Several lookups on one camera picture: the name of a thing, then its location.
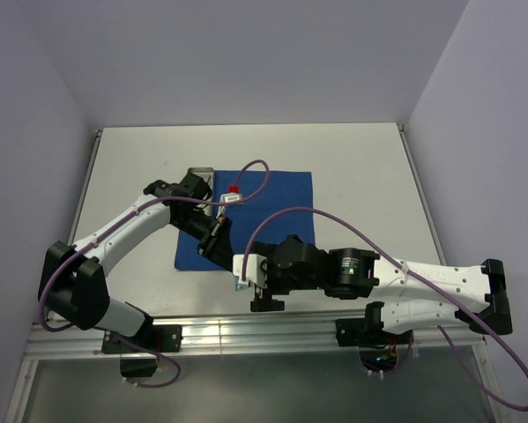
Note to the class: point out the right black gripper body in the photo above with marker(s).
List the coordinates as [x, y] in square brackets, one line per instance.
[267, 304]

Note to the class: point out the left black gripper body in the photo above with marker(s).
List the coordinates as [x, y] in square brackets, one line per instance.
[215, 235]

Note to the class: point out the metal instrument tray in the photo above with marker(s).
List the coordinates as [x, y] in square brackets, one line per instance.
[207, 174]

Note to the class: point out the blue surgical cloth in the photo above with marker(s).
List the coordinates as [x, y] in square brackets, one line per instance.
[283, 190]

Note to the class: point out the white teal gauze packet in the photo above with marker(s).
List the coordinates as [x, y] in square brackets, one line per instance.
[240, 285]

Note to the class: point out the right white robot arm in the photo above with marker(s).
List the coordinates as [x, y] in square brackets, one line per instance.
[402, 295]

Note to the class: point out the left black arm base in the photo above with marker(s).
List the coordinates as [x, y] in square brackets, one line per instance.
[142, 355]

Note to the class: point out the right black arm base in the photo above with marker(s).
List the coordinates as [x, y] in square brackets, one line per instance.
[381, 347]

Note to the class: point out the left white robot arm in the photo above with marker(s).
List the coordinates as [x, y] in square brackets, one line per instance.
[73, 279]

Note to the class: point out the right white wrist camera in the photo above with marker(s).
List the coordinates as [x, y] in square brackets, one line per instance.
[251, 270]

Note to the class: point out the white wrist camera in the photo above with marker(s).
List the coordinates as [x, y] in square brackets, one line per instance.
[251, 270]
[233, 195]

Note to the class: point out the aluminium front rail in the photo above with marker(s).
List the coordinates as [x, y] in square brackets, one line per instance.
[213, 335]

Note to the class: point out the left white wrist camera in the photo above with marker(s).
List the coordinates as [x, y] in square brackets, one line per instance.
[233, 195]

